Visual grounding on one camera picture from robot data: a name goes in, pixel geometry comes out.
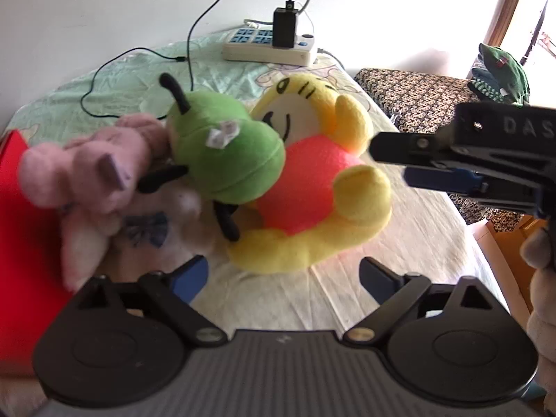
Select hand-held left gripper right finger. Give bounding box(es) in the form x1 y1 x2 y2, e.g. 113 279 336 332
343 257 500 349

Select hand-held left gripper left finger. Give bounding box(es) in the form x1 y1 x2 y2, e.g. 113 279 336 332
80 255 227 348

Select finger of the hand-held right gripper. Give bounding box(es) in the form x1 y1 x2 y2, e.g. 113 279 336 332
368 132 456 167
403 167 538 210

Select white rabbit plush toy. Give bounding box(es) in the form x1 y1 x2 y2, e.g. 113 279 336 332
60 174 215 292

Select yellow tiger plush toy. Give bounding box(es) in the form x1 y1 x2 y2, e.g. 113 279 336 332
226 73 394 275

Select green plush toy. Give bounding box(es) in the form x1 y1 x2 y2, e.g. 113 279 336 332
138 73 287 244

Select pink teddy bear plush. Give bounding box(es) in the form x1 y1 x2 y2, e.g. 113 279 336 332
19 113 174 227

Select red cardboard box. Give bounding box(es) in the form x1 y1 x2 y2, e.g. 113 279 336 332
0 130 74 376

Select person's right hand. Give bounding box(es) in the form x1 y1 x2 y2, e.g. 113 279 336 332
520 228 556 400

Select patterned seat cushion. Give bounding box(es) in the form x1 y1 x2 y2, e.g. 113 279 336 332
354 68 535 227

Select green clothes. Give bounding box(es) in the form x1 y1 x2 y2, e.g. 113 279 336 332
467 43 531 106

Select black charger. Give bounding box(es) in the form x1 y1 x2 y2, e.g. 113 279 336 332
272 0 298 48

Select white power strip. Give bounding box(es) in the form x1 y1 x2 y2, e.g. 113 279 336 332
222 26 319 68

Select green printed bed sheet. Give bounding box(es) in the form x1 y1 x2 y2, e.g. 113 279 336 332
9 35 348 140

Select wooden window frame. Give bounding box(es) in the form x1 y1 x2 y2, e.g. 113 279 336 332
482 0 528 53

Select black charging cable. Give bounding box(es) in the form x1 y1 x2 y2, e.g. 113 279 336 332
80 0 294 119

